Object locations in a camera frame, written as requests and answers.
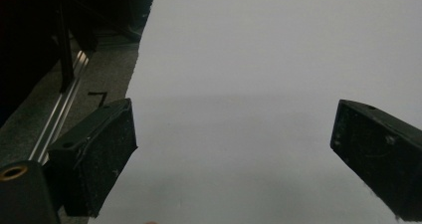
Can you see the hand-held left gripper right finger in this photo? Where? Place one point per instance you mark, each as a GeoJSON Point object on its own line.
{"type": "Point", "coordinates": [381, 157]}

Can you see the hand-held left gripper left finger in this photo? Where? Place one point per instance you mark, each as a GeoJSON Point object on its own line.
{"type": "Point", "coordinates": [96, 157]}

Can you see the black metal stand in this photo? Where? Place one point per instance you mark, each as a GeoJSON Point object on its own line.
{"type": "Point", "coordinates": [66, 51]}

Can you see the aluminium rail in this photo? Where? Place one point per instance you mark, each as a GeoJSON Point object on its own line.
{"type": "Point", "coordinates": [58, 114]}

